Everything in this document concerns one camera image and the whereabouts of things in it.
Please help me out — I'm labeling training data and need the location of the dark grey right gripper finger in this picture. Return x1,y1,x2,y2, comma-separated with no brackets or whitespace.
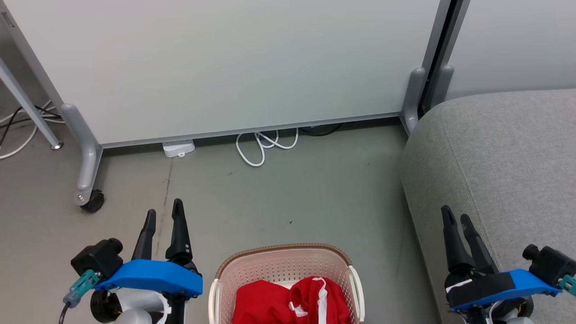
460,214,499,273
441,205,476,276

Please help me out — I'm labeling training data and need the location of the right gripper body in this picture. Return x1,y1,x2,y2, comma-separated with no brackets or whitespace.
445,268,535,324

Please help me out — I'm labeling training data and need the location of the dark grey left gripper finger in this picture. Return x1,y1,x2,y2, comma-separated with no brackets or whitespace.
165,198,198,272
131,209,157,262

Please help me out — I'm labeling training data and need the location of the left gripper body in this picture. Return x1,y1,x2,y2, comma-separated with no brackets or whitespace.
90,287,198,324

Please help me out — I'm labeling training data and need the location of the red cloth garment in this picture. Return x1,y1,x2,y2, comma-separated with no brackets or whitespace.
232,276,353,324

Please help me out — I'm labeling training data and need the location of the grey fabric sofa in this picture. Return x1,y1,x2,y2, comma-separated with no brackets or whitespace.
400,89,576,324

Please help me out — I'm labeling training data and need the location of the white power adapter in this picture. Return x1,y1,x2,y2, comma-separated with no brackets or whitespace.
162,139,196,158

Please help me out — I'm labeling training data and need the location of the grey partition foot with caster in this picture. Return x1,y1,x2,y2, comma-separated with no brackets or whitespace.
61,103,105,214

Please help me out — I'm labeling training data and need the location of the beige perforated laundry basket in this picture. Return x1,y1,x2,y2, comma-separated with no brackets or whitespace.
208,243,365,324

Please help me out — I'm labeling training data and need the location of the large white partition panel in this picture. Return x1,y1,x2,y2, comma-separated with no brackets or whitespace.
0,0,452,149

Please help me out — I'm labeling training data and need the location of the grey metal table leg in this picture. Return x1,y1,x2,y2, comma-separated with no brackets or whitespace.
0,58,64,150

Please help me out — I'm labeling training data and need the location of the looped white cable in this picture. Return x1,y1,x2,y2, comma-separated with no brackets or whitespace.
235,128,300,168

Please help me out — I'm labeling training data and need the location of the white floor cable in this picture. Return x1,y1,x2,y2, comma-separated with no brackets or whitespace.
0,100,66,161

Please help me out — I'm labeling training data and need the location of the black cable under partition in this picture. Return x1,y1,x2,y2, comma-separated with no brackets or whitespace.
299,123,344,137

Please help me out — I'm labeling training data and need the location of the black floor cable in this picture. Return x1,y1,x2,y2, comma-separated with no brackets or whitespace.
0,105,63,147

